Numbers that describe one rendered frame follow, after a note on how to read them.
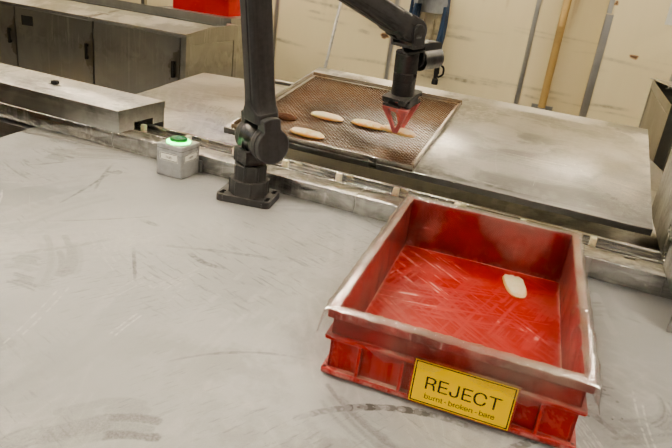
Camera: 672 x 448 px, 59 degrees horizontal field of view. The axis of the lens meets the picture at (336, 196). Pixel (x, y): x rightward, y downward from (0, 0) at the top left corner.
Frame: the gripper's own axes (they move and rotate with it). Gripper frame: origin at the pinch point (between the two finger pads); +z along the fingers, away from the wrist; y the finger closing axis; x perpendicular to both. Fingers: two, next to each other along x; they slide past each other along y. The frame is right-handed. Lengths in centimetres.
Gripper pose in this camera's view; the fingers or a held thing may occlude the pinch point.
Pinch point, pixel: (398, 127)
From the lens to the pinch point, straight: 153.8
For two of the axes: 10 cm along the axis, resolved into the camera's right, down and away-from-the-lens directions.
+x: -8.4, -3.1, 4.4
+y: 5.4, -3.9, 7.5
